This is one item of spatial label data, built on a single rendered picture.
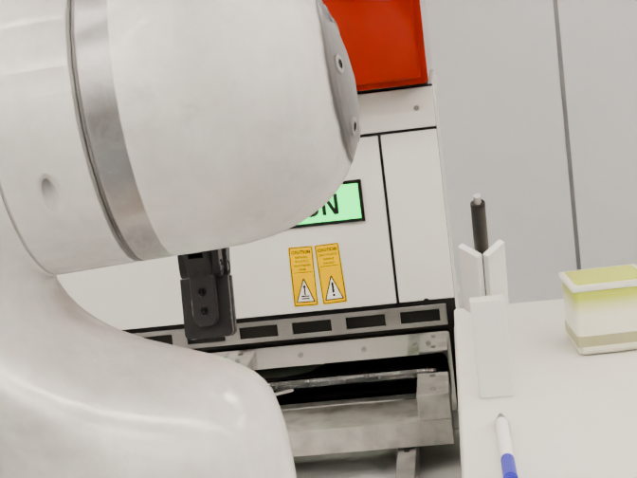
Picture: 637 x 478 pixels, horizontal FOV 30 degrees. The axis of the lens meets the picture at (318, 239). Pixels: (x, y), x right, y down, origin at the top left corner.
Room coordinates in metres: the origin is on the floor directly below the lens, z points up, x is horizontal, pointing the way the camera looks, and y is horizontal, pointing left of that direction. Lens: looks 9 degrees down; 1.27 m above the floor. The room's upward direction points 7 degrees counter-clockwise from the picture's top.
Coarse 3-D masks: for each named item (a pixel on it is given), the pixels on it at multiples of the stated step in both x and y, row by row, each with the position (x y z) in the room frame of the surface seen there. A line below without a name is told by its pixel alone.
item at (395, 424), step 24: (312, 408) 1.29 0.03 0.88; (336, 408) 1.28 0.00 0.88; (360, 408) 1.26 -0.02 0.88; (384, 408) 1.25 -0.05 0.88; (408, 408) 1.24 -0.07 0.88; (288, 432) 1.21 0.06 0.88; (312, 432) 1.21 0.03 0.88; (336, 432) 1.21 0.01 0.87; (360, 432) 1.20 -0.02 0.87; (384, 432) 1.20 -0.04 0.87; (408, 432) 1.20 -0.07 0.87; (432, 432) 1.19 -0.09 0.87
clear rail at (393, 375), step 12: (372, 372) 1.32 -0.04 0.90; (384, 372) 1.32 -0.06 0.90; (396, 372) 1.32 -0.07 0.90; (408, 372) 1.31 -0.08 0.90; (420, 372) 1.31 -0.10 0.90; (276, 384) 1.33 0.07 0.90; (288, 384) 1.33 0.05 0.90; (300, 384) 1.33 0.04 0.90; (312, 384) 1.33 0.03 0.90; (324, 384) 1.32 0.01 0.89; (336, 384) 1.32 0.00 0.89; (348, 384) 1.32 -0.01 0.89; (360, 384) 1.32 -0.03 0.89
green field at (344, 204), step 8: (344, 184) 1.34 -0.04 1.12; (352, 184) 1.34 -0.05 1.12; (336, 192) 1.34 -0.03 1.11; (344, 192) 1.34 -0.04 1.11; (352, 192) 1.34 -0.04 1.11; (336, 200) 1.34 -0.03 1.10; (344, 200) 1.34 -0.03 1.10; (352, 200) 1.34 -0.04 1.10; (320, 208) 1.34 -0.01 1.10; (328, 208) 1.34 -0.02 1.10; (336, 208) 1.34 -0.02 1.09; (344, 208) 1.34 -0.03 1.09; (352, 208) 1.34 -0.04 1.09; (312, 216) 1.34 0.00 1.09; (320, 216) 1.34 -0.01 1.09; (328, 216) 1.34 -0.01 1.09; (336, 216) 1.34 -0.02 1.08; (344, 216) 1.34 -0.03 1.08; (352, 216) 1.34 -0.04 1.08; (360, 216) 1.34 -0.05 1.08
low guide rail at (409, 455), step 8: (400, 448) 1.20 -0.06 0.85; (408, 448) 1.20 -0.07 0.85; (416, 448) 1.20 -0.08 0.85; (400, 456) 1.18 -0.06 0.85; (408, 456) 1.18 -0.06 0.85; (416, 456) 1.18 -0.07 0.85; (400, 464) 1.16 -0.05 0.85; (408, 464) 1.15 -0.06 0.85; (416, 464) 1.17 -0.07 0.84; (400, 472) 1.13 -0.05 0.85; (408, 472) 1.13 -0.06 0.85; (416, 472) 1.15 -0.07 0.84
